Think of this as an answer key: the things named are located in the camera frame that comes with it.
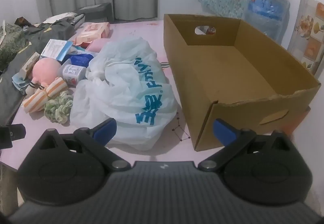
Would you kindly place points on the dark grey storage box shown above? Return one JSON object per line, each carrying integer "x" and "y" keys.
{"x": 101, "y": 11}

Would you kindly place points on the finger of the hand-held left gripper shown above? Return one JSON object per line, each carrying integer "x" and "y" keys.
{"x": 10, "y": 133}

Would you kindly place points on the white and blue box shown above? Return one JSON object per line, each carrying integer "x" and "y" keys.
{"x": 54, "y": 48}

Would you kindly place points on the grey silver packet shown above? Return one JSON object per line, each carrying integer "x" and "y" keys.
{"x": 72, "y": 73}
{"x": 29, "y": 64}

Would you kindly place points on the white snack packet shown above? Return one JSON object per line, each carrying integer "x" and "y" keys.
{"x": 81, "y": 50}

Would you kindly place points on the blue water jug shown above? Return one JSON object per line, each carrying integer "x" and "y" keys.
{"x": 265, "y": 16}

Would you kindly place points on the white cloth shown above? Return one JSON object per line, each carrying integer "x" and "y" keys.
{"x": 63, "y": 16}

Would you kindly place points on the brown cardboard box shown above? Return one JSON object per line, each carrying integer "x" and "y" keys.
{"x": 227, "y": 74}

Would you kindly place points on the pink wet wipes pack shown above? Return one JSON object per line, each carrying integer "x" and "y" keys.
{"x": 92, "y": 30}

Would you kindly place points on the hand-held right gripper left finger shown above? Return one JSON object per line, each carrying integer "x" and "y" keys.
{"x": 105, "y": 129}

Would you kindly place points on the pink plush toy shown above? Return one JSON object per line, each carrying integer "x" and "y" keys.
{"x": 46, "y": 69}

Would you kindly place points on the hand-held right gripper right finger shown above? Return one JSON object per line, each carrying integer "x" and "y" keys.
{"x": 224, "y": 131}

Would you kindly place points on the flower printed board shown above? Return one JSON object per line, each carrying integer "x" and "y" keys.
{"x": 308, "y": 36}

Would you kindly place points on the dark grey blanket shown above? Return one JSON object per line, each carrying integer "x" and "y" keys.
{"x": 15, "y": 102}

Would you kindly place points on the green patterned pillow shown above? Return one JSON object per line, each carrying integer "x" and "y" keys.
{"x": 10, "y": 44}

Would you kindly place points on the blue packet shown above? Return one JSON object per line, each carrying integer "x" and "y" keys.
{"x": 79, "y": 59}

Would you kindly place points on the light blue face mask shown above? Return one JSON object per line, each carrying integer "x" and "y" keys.
{"x": 19, "y": 83}

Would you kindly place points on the white plastic bag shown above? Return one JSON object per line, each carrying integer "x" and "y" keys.
{"x": 121, "y": 92}

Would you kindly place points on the green knitted scrunchie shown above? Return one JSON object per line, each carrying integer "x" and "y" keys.
{"x": 57, "y": 109}

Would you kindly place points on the pink printed bed sheet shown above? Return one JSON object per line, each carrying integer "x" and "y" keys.
{"x": 157, "y": 36}

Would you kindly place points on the pink cloth pad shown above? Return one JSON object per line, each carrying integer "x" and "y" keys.
{"x": 97, "y": 45}

